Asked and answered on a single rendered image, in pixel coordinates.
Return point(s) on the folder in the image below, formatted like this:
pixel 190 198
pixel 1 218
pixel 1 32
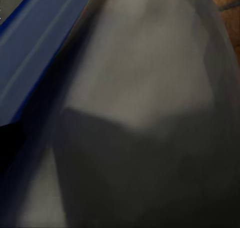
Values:
pixel 30 38

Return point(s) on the swivel chair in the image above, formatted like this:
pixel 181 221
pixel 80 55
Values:
pixel 135 124

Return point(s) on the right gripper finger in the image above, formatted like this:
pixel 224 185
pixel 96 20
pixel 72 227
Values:
pixel 12 138

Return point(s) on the cabinet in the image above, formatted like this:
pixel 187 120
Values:
pixel 230 11

